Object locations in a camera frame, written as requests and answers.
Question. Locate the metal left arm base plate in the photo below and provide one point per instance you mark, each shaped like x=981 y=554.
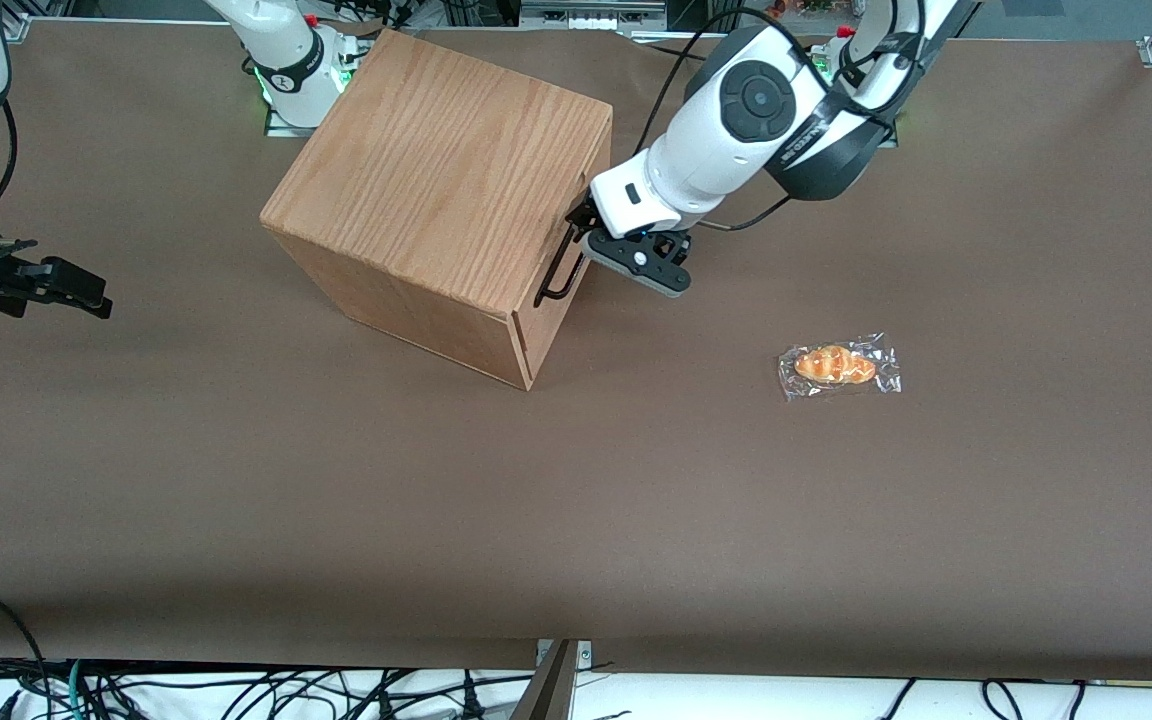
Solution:
x=891 y=135

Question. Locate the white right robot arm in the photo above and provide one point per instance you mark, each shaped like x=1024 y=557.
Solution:
x=286 y=70

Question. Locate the bread in clear wrapper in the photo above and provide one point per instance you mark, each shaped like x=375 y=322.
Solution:
x=836 y=365

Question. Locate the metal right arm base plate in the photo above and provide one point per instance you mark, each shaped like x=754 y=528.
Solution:
x=281 y=128

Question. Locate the wooden drawer cabinet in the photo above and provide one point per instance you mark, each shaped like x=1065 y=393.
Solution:
x=436 y=170

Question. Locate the wooden drawer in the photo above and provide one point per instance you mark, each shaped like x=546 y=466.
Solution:
x=558 y=265

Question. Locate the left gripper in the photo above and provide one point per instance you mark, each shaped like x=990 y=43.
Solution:
x=578 y=214

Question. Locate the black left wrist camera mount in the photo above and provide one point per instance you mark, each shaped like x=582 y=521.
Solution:
x=646 y=262

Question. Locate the metal camera bracket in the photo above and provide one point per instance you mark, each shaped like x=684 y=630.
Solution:
x=556 y=690

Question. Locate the grey equipment box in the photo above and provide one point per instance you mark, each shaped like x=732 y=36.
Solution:
x=591 y=14

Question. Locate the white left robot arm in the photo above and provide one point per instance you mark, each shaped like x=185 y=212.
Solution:
x=756 y=100

